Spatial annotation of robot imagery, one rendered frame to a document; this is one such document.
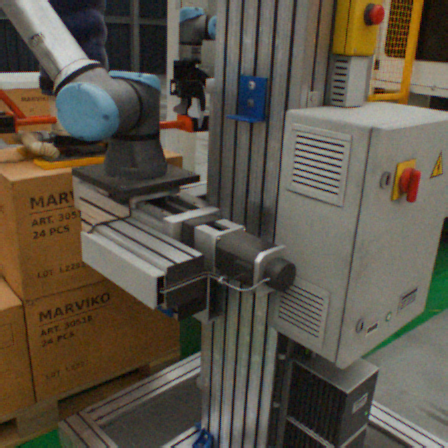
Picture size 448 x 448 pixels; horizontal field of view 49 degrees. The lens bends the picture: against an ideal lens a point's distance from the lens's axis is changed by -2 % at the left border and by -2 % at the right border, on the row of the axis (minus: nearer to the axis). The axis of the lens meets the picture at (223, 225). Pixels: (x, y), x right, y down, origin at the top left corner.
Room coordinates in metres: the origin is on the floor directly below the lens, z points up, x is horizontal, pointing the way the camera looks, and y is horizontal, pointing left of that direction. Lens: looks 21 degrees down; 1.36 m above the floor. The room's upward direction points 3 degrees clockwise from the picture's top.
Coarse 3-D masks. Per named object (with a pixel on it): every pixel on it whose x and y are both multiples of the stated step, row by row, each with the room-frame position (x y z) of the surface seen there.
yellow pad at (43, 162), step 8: (72, 152) 1.55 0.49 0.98; (80, 152) 1.60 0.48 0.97; (88, 152) 1.61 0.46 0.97; (96, 152) 1.61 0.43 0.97; (104, 152) 1.62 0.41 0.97; (40, 160) 1.50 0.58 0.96; (48, 160) 1.49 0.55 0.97; (56, 160) 1.49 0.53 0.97; (64, 160) 1.50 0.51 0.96; (72, 160) 1.52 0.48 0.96; (80, 160) 1.52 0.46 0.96; (88, 160) 1.54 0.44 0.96; (96, 160) 1.56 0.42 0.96; (48, 168) 1.46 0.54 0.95; (56, 168) 1.47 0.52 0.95
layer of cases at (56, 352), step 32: (0, 288) 1.42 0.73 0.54; (96, 288) 1.50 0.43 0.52; (0, 320) 1.29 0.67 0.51; (32, 320) 1.36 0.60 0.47; (64, 320) 1.42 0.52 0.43; (96, 320) 1.50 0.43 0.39; (128, 320) 1.58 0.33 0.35; (160, 320) 1.67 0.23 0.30; (0, 352) 1.29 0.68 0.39; (32, 352) 1.35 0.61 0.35; (64, 352) 1.42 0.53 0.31; (96, 352) 1.49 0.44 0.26; (128, 352) 1.58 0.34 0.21; (160, 352) 1.67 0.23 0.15; (0, 384) 1.28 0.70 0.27; (32, 384) 1.34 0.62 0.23; (64, 384) 1.41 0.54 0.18; (0, 416) 1.26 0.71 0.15
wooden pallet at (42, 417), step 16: (176, 352) 1.71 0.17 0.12; (128, 368) 1.57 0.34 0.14; (144, 368) 1.67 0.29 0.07; (160, 368) 1.66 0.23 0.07; (112, 384) 1.61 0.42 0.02; (128, 384) 1.62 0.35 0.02; (48, 400) 1.37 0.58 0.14; (80, 400) 1.51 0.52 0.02; (96, 400) 1.52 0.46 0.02; (16, 416) 1.30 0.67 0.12; (32, 416) 1.33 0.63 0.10; (48, 416) 1.36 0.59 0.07; (64, 416) 1.42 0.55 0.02; (0, 432) 1.32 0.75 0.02; (16, 432) 1.32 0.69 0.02; (32, 432) 1.32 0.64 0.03
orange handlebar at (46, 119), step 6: (18, 120) 1.52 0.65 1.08; (24, 120) 1.53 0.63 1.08; (30, 120) 1.54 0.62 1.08; (36, 120) 1.55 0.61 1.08; (42, 120) 1.57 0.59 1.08; (48, 120) 1.58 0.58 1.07; (54, 120) 1.59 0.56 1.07; (180, 120) 1.63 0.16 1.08; (162, 126) 1.57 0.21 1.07; (168, 126) 1.58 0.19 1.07; (174, 126) 1.59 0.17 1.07; (180, 126) 1.61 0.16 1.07
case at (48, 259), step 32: (0, 160) 1.55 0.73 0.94; (32, 160) 1.56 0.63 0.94; (0, 192) 1.43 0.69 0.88; (32, 192) 1.38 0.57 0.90; (64, 192) 1.44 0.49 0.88; (0, 224) 1.46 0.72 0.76; (32, 224) 1.37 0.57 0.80; (64, 224) 1.44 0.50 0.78; (0, 256) 1.50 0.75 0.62; (32, 256) 1.37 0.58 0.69; (64, 256) 1.43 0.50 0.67; (32, 288) 1.36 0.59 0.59; (64, 288) 1.43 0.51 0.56
